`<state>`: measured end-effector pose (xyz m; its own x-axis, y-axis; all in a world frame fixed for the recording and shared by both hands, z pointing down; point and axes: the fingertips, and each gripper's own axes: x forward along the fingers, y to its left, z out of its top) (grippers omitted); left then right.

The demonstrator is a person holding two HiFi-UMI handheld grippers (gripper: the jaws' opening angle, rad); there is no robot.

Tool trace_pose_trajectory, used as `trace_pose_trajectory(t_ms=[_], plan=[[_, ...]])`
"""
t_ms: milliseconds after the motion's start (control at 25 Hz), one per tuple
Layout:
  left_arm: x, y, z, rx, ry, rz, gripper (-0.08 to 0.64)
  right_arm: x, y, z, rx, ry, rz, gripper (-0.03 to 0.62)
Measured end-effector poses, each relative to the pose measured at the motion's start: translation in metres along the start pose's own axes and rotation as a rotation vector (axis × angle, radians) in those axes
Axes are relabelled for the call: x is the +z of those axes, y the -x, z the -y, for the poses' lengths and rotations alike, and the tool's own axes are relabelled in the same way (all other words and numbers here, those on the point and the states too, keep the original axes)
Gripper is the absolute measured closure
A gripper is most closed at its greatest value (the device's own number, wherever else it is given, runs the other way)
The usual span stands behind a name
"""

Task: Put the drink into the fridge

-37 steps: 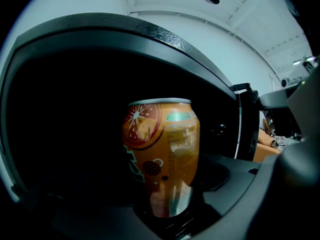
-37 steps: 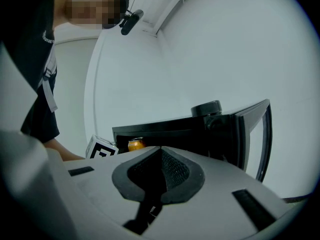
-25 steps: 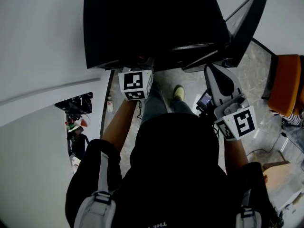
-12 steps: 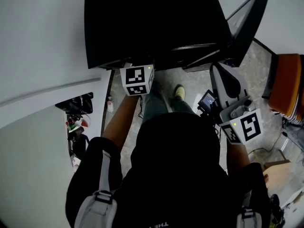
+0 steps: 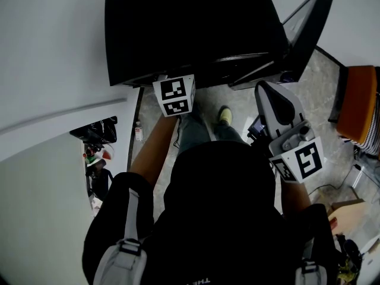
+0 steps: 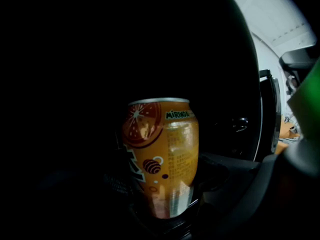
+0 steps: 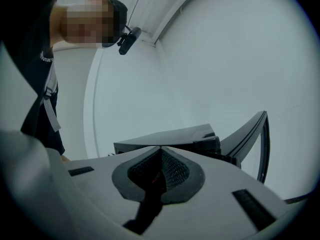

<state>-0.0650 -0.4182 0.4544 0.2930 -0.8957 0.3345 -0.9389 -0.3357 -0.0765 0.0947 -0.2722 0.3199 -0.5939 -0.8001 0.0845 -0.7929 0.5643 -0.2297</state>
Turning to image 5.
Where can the red white cup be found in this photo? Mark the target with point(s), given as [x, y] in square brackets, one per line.
[107, 154]

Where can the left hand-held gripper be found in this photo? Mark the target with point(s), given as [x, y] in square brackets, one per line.
[173, 95]

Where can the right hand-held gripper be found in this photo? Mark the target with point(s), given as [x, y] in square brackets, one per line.
[305, 162]

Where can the cardboard sheet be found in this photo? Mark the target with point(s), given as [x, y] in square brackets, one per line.
[350, 215]

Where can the dark bottle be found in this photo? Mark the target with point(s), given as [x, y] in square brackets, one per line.
[96, 166]

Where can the person's black shirt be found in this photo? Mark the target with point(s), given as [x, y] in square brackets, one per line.
[219, 218]

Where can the person's right forearm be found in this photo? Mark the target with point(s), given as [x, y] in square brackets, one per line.
[294, 194]

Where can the person's left forearm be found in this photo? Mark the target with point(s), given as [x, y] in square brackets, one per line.
[151, 150]

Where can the small black display device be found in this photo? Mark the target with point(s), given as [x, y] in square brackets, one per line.
[256, 128]

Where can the black mini fridge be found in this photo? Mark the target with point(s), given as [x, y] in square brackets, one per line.
[178, 25]

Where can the black white striped garment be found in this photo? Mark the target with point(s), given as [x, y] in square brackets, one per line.
[371, 147]

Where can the orange chair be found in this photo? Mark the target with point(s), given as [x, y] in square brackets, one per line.
[359, 99]

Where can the person's blue jeans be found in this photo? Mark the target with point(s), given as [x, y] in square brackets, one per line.
[193, 132]

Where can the small clear bottle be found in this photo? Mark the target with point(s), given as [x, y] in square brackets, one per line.
[139, 132]

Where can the person's right yellow shoe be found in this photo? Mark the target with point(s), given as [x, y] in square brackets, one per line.
[224, 114]

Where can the red book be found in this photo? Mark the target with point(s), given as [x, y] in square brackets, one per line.
[333, 222]

